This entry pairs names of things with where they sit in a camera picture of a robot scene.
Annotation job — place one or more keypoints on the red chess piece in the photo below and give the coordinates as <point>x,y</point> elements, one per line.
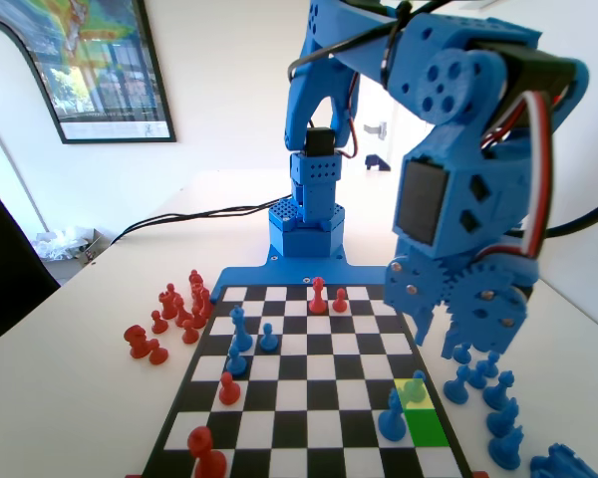
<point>168,301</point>
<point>196,290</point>
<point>195,276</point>
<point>205,301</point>
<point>182,311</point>
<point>137,341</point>

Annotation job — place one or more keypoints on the red chess king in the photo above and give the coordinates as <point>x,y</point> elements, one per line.
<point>204,450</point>

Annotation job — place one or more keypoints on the red chess queen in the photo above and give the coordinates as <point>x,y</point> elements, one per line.
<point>318,296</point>

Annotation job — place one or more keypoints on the black zip tie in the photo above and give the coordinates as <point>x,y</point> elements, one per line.
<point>403,9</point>

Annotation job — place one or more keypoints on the red chess pawn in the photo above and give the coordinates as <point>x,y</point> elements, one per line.
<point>339,301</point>
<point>158,352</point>
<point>228,391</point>
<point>158,322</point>
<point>190,332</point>
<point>199,318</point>

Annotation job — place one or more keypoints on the small cardboard box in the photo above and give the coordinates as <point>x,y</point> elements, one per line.
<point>95,244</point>

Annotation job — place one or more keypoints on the crumpled white plastic wrap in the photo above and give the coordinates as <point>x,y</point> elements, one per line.
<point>60,244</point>

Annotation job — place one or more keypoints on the framed wall poster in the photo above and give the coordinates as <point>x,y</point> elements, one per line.
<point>104,74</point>

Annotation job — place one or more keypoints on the blue chess pawn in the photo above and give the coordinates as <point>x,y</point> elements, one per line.
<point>235,366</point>
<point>462,354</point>
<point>489,366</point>
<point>267,339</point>
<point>417,391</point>
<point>474,378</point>

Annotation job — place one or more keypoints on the blue board mount plate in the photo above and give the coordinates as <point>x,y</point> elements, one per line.
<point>279,274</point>

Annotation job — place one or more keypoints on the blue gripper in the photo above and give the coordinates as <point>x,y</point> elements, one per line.
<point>483,304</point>

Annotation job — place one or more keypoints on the blue chess king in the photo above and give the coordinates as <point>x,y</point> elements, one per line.
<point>239,331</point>

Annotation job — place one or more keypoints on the black white chessboard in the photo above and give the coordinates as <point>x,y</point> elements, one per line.
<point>304,398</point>

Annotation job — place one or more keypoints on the small blue printed part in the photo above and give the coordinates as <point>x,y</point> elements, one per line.
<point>377,163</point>

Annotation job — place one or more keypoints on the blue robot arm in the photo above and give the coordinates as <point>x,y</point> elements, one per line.
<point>319,174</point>

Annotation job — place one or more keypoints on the blue chess rook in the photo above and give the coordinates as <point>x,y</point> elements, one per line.
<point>553,464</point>

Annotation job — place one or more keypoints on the blue chess queen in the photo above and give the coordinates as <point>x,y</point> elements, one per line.
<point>392,418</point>

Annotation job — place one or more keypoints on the blue chess knight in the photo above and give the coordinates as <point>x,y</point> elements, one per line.
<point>503,419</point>
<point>507,449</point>

